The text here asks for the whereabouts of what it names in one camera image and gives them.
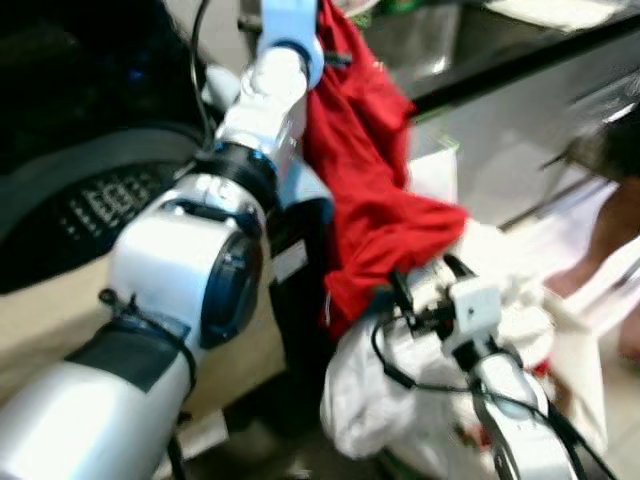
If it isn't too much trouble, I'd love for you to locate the red garment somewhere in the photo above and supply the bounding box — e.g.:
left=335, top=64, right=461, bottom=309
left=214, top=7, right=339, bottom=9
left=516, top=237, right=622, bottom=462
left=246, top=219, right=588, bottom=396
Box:
left=300, top=0, right=469, bottom=341

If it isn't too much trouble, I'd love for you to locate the white garment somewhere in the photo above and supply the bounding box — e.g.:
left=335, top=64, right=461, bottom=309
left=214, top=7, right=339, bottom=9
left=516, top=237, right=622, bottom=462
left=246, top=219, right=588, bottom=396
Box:
left=320, top=218, right=611, bottom=466

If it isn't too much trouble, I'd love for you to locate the black washing machine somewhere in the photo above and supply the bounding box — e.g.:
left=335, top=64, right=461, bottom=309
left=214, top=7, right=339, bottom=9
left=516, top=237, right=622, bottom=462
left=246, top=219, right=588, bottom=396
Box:
left=0, top=0, right=241, bottom=296

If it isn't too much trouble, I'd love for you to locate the black tall box white label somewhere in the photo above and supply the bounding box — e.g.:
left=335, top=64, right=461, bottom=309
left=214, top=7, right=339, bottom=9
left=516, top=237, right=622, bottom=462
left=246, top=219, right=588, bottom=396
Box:
left=265, top=160, right=336, bottom=401

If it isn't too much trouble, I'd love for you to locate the white paper bag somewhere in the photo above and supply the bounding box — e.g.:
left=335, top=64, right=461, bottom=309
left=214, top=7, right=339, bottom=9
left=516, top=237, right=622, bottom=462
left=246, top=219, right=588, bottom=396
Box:
left=405, top=140, right=461, bottom=206

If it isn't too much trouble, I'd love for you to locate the grey kitchen cabinet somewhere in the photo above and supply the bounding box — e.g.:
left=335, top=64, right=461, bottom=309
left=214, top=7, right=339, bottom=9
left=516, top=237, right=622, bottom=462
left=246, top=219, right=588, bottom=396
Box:
left=350, top=0, right=640, bottom=231

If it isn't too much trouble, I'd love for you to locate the person with bare legs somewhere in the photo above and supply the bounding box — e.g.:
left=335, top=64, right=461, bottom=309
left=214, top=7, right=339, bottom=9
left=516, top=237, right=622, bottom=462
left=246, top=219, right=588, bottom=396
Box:
left=545, top=110, right=640, bottom=361

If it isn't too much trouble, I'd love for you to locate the white paper scrap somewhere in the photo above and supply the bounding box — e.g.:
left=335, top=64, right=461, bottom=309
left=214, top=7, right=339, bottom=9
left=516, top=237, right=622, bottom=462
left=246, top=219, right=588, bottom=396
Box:
left=180, top=408, right=233, bottom=456

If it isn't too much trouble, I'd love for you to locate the white sheet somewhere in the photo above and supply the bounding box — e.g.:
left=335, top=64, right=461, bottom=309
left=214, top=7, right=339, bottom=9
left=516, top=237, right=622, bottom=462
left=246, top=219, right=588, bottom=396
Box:
left=490, top=0, right=623, bottom=31

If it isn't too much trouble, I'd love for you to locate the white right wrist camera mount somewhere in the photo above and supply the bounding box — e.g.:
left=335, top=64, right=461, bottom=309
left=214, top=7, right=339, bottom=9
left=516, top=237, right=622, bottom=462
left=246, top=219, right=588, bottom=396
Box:
left=440, top=275, right=503, bottom=356

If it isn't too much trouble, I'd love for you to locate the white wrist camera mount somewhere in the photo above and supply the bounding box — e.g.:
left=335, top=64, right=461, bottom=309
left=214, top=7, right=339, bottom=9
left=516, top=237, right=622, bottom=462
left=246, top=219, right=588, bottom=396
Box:
left=258, top=0, right=326, bottom=89
left=440, top=275, right=503, bottom=356

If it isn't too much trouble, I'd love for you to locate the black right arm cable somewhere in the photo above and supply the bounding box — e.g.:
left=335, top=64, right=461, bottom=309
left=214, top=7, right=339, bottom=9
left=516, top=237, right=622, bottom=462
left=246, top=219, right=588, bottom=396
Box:
left=370, top=310, right=616, bottom=480

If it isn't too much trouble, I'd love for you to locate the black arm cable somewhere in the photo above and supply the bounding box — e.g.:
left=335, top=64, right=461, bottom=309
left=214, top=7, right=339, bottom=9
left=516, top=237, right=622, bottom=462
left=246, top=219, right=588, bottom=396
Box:
left=370, top=310, right=616, bottom=480
left=188, top=0, right=216, bottom=146

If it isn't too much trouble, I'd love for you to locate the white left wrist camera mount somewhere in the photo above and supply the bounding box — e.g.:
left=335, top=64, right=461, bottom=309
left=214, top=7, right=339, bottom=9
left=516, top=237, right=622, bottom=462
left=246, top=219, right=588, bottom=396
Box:
left=258, top=0, right=326, bottom=89

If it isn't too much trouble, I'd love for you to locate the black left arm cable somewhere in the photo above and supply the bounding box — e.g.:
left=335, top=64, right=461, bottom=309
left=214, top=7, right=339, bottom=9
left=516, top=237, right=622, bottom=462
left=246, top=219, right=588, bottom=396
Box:
left=188, top=0, right=216, bottom=146

